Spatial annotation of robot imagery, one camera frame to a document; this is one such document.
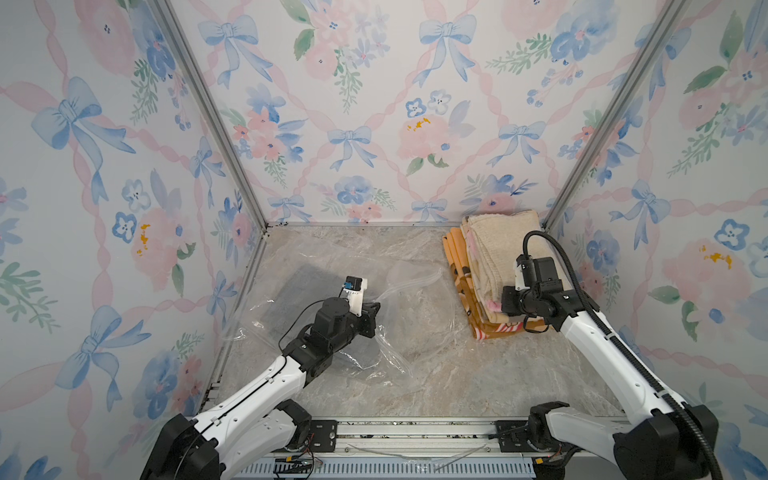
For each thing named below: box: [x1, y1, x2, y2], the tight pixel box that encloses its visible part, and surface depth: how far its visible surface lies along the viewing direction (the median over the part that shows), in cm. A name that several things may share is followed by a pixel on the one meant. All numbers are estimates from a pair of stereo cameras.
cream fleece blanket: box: [461, 210, 557, 321], surface depth 92 cm
